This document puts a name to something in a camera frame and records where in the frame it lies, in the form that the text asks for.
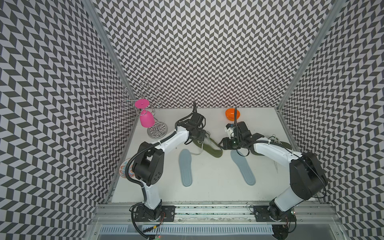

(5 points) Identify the pink plastic wine glass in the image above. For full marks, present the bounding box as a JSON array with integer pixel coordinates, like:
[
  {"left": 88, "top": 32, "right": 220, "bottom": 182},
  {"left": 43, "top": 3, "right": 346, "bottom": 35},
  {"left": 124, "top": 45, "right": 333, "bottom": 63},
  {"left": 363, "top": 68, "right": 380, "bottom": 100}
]
[{"left": 135, "top": 99, "right": 155, "bottom": 128}]

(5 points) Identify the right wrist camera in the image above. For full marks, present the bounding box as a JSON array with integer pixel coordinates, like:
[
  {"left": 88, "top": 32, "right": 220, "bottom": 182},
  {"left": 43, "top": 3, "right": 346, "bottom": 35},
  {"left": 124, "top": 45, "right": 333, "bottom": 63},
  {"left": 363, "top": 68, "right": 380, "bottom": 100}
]
[{"left": 226, "top": 124, "right": 236, "bottom": 139}]

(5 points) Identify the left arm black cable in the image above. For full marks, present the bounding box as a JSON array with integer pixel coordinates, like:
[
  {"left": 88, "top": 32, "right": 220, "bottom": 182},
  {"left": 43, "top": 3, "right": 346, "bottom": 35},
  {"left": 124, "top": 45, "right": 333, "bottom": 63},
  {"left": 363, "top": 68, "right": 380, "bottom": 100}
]
[{"left": 125, "top": 130, "right": 178, "bottom": 188}]

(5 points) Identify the silver wire glass rack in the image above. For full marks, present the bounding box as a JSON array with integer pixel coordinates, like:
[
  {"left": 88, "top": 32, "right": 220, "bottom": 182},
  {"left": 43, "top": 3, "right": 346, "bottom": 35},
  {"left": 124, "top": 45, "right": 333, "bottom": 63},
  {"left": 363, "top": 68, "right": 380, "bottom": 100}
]
[{"left": 121, "top": 81, "right": 168, "bottom": 140}]

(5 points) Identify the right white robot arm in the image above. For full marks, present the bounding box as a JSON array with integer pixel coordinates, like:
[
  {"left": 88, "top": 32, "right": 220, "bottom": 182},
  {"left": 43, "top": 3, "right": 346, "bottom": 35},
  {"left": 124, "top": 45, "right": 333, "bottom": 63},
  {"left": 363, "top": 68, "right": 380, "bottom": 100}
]
[{"left": 219, "top": 122, "right": 328, "bottom": 222}]

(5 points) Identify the olive green sandal with laces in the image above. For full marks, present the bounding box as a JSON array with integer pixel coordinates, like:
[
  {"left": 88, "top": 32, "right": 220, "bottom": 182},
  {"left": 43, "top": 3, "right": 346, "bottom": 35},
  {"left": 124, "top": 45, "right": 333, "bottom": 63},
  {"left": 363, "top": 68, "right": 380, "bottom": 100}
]
[{"left": 191, "top": 132, "right": 223, "bottom": 158}]

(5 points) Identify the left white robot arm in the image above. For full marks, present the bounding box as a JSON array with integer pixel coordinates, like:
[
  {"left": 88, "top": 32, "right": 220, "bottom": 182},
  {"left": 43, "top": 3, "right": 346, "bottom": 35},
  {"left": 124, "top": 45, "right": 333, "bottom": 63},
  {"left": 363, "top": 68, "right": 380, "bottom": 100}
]
[{"left": 124, "top": 109, "right": 206, "bottom": 221}]

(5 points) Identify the orange bowl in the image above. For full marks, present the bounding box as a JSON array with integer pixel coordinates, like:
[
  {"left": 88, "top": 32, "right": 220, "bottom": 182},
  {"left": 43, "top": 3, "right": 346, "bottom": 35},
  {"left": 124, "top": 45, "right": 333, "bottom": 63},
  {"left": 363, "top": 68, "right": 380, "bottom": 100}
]
[{"left": 225, "top": 108, "right": 241, "bottom": 122}]

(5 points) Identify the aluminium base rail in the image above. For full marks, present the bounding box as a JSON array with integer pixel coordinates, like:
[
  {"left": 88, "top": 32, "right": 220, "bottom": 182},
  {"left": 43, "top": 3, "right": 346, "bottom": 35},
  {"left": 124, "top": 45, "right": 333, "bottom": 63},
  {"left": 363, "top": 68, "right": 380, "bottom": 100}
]
[{"left": 85, "top": 202, "right": 348, "bottom": 240}]

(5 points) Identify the grey-blue insole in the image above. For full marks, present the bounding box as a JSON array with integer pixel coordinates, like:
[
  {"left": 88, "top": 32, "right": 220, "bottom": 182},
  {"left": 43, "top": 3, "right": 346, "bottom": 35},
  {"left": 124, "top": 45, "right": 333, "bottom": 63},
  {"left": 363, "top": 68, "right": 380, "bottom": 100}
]
[
  {"left": 231, "top": 150, "right": 256, "bottom": 186},
  {"left": 179, "top": 149, "right": 193, "bottom": 187}
]

